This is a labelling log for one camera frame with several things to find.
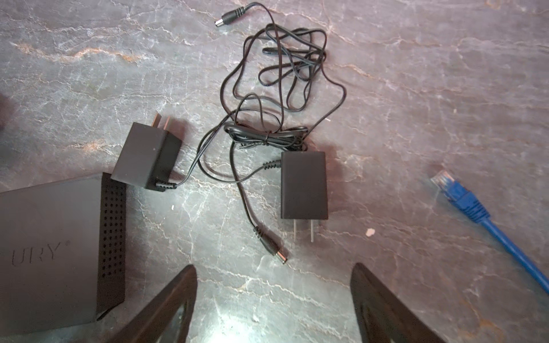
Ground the black power adapter with cable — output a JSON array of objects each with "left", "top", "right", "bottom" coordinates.
[{"left": 196, "top": 121, "right": 330, "bottom": 265}]

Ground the black power adapter near switch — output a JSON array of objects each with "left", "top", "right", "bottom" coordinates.
[{"left": 110, "top": 3, "right": 347, "bottom": 192}]

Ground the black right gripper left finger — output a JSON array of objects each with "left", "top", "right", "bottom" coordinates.
[{"left": 110, "top": 264, "right": 197, "bottom": 342}]

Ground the black network switch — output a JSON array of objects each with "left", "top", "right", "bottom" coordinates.
[{"left": 1, "top": 173, "right": 127, "bottom": 337}]

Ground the blue ethernet cable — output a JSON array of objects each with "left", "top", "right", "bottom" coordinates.
[{"left": 430, "top": 169, "right": 549, "bottom": 295}]

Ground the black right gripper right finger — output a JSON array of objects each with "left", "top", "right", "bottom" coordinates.
[{"left": 350, "top": 263, "right": 443, "bottom": 342}]

